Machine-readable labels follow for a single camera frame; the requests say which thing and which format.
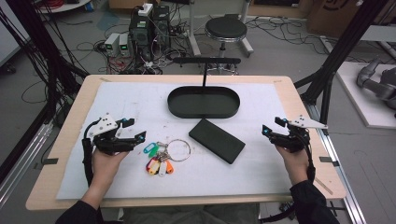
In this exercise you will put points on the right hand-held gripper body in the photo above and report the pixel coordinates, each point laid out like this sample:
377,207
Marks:
292,140

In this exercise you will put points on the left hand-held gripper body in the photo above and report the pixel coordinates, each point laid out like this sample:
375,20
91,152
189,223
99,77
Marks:
107,143

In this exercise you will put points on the black rectangular wallet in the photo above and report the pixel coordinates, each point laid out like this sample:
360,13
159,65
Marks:
216,140

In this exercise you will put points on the black oval tray stand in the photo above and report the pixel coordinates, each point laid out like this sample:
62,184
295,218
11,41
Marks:
204,102

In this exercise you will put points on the person's right hand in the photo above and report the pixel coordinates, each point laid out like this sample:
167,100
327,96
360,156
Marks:
294,165

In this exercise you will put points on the person's left hand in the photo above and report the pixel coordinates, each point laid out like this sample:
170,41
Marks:
104,168

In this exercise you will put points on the wooden table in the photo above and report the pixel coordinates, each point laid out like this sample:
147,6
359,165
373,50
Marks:
71,130

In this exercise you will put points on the black tape strip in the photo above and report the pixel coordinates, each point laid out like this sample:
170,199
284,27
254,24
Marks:
50,161
327,160

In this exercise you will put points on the white table mat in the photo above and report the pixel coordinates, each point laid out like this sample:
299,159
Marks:
218,177

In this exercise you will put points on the grey bench power supply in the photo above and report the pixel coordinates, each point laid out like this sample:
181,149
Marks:
111,43
124,45

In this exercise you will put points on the white platform board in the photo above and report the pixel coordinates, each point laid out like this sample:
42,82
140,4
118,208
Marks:
367,109

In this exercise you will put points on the black computer tower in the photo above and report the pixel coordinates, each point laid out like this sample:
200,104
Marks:
140,37
162,25

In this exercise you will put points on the person's lap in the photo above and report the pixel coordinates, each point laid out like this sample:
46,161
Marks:
186,216

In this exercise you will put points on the black round stool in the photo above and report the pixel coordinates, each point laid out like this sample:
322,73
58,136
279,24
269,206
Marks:
226,28

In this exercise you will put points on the brown cardboard box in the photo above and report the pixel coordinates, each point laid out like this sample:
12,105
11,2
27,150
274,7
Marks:
330,18

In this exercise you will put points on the white power strip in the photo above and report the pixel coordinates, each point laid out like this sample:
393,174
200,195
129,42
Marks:
145,9

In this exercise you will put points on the white round table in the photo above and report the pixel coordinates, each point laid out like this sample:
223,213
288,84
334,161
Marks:
68,6

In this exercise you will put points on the aluminium rail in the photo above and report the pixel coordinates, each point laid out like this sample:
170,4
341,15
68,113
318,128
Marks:
21,165
342,174

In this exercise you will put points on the white desk frame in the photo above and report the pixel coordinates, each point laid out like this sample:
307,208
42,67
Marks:
193,37

